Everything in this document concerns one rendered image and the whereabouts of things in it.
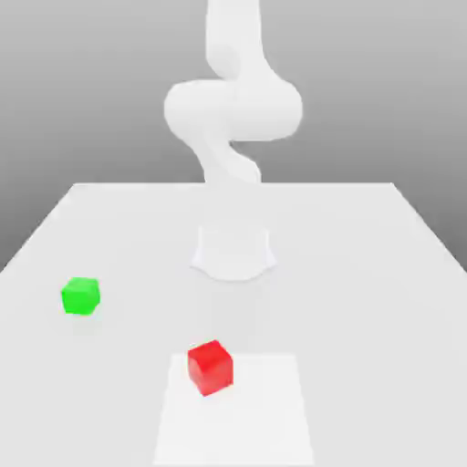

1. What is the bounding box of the small red cube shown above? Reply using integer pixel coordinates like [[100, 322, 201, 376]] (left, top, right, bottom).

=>
[[187, 338, 234, 398]]

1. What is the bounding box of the small green cube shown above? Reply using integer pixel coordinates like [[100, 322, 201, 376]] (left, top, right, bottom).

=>
[[60, 275, 101, 317]]

